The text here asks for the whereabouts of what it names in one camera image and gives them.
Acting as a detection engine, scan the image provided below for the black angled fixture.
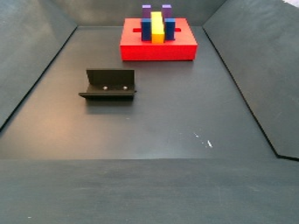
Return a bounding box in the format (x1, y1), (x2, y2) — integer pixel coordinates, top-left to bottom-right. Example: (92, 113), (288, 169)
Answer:
(78, 68), (136, 100)

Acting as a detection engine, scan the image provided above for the red base board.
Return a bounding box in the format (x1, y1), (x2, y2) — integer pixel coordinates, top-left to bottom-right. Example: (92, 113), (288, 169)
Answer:
(118, 18), (197, 61)

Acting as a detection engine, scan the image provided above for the blue left peg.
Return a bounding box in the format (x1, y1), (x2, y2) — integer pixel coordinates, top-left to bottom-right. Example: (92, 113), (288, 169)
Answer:
(141, 18), (152, 41)

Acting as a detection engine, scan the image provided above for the blue peg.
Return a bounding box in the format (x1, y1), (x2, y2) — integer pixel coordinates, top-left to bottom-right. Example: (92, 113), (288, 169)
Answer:
(141, 18), (152, 41)
(164, 18), (174, 40)

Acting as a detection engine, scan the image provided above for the yellow center block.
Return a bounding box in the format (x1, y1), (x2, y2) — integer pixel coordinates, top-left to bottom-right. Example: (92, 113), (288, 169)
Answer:
(150, 11), (164, 44)

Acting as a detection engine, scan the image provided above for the blue right peg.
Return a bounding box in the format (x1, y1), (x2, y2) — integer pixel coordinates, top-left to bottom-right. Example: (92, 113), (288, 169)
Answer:
(164, 18), (174, 40)

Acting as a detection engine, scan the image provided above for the purple left peg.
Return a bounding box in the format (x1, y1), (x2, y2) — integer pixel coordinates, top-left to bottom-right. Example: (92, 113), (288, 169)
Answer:
(141, 4), (152, 18)

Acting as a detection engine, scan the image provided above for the purple peg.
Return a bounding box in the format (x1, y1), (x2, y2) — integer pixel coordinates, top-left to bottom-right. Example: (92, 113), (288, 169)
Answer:
(141, 4), (152, 18)
(161, 4), (172, 18)

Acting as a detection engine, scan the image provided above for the purple right peg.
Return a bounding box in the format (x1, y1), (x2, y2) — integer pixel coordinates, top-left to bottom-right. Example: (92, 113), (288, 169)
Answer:
(161, 4), (172, 18)

